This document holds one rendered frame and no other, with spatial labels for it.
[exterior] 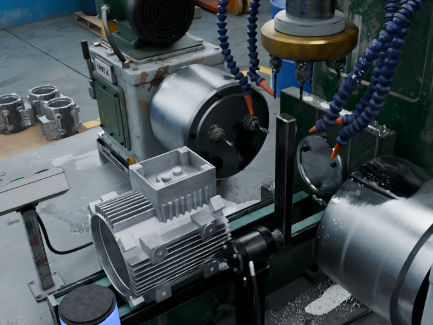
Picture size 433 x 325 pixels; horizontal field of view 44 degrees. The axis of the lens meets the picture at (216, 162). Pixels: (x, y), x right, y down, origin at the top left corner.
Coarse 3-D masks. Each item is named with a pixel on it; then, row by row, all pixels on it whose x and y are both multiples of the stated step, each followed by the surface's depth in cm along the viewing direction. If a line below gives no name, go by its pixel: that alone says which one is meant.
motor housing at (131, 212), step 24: (96, 216) 96; (120, 216) 88; (144, 216) 90; (216, 216) 96; (96, 240) 100; (168, 240) 89; (192, 240) 92; (216, 240) 95; (120, 264) 101; (144, 264) 87; (168, 264) 90; (192, 264) 93; (120, 288) 97; (144, 288) 89
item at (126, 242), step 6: (216, 198) 95; (90, 204) 94; (210, 204) 95; (216, 204) 94; (222, 204) 95; (90, 210) 95; (216, 210) 94; (126, 234) 86; (120, 240) 85; (126, 240) 86; (132, 240) 86; (120, 246) 86; (126, 246) 85; (132, 246) 86; (222, 258) 100; (132, 300) 91; (138, 300) 92; (132, 306) 92
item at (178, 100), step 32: (192, 64) 133; (160, 96) 130; (192, 96) 122; (224, 96) 122; (256, 96) 127; (160, 128) 130; (192, 128) 120; (224, 128) 125; (256, 128) 126; (224, 160) 129
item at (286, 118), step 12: (276, 120) 86; (288, 120) 84; (276, 132) 87; (288, 132) 85; (276, 144) 88; (288, 144) 86; (276, 156) 89; (288, 156) 87; (276, 168) 91; (288, 168) 89; (276, 180) 92; (288, 180) 90; (276, 192) 93; (288, 192) 91; (276, 204) 94; (288, 204) 93; (276, 216) 95; (288, 216) 94; (276, 228) 96; (288, 228) 95; (288, 240) 97
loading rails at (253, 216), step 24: (240, 216) 119; (264, 216) 119; (312, 216) 118; (312, 240) 115; (288, 264) 113; (312, 264) 119; (72, 288) 100; (192, 288) 99; (216, 288) 103; (120, 312) 95; (144, 312) 94; (168, 312) 98; (192, 312) 102; (216, 312) 106
